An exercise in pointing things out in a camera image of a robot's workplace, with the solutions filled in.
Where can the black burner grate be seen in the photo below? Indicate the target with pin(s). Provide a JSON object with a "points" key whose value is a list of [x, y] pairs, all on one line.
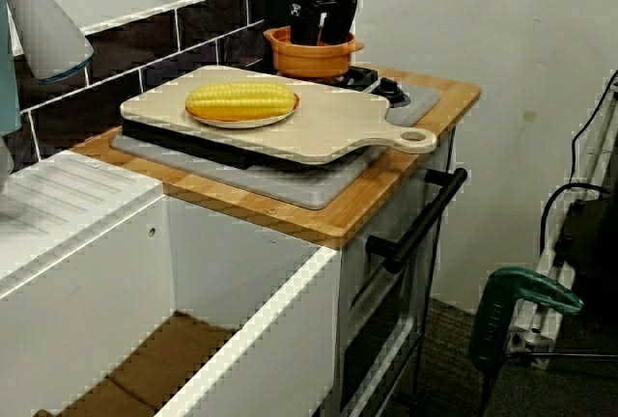
{"points": [[359, 76]]}

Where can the grey toy stove top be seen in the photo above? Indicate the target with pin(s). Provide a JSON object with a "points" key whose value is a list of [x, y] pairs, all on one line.
{"points": [[289, 185]]}

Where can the black stove knob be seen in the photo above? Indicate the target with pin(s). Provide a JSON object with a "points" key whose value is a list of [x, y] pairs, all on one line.
{"points": [[388, 91]]}

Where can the white toy sink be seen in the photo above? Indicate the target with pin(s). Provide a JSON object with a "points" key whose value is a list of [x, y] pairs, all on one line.
{"points": [[241, 340]]}

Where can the yellow toy corn cob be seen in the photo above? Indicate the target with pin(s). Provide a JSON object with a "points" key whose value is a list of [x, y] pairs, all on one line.
{"points": [[241, 98]]}

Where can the orange toy pot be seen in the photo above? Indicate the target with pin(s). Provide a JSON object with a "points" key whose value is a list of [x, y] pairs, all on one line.
{"points": [[309, 62]]}

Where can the green clamp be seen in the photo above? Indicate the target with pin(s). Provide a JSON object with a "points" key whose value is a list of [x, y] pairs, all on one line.
{"points": [[502, 301]]}

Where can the teal box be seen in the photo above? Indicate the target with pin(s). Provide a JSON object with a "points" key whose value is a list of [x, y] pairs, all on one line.
{"points": [[7, 74]]}

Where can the grey toy faucet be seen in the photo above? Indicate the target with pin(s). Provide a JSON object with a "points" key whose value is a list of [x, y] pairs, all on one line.
{"points": [[5, 161]]}

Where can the wooden countertop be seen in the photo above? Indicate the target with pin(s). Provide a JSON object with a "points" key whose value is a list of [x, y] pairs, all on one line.
{"points": [[376, 195]]}

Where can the silver aluminium rail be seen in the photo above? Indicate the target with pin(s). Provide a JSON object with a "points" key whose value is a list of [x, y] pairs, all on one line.
{"points": [[550, 291]]}

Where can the brown cardboard sheet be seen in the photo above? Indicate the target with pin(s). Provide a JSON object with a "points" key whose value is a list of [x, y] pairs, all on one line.
{"points": [[169, 354]]}

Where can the red round plate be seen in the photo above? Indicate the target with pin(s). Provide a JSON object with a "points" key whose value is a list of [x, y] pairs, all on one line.
{"points": [[232, 122]]}

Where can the light wooden cutting board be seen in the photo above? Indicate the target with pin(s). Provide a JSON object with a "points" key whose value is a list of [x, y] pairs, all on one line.
{"points": [[328, 122]]}

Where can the white toy oven front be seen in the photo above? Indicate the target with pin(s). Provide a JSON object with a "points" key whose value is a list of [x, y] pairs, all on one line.
{"points": [[376, 330]]}

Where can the black device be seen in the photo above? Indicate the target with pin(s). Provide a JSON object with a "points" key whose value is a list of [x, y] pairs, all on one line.
{"points": [[594, 238]]}

